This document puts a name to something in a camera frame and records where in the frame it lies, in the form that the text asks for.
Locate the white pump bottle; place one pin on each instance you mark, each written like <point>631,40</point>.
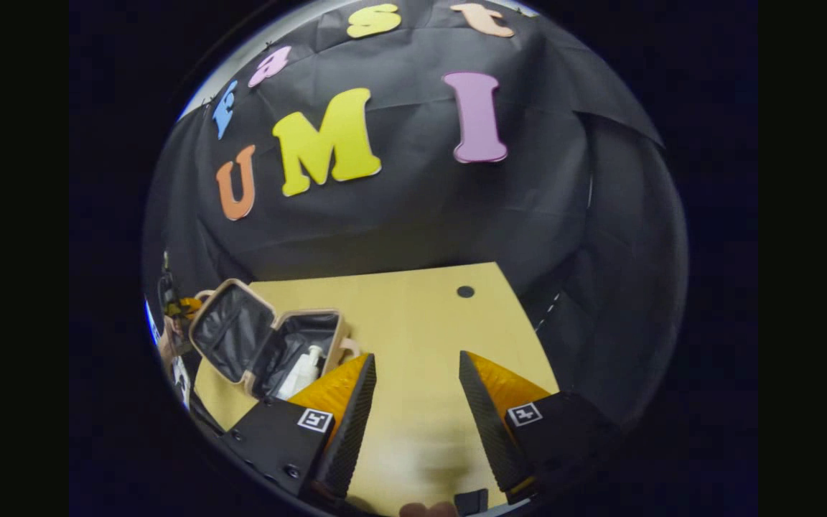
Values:
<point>302,373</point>

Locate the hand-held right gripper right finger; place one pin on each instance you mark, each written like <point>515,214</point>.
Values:
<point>485,424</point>

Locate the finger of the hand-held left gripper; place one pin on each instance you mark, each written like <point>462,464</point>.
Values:
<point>187,307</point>

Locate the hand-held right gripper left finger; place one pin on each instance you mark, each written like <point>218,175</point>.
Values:
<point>349,431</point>

